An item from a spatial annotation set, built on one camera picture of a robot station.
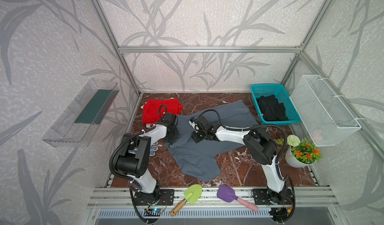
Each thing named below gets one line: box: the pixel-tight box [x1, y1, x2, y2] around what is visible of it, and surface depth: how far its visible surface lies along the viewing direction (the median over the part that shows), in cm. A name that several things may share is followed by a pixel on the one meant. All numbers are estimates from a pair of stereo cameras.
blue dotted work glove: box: [149, 141, 158, 157], surface depth 93 cm
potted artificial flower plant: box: [274, 134, 323, 168], surface depth 77 cm
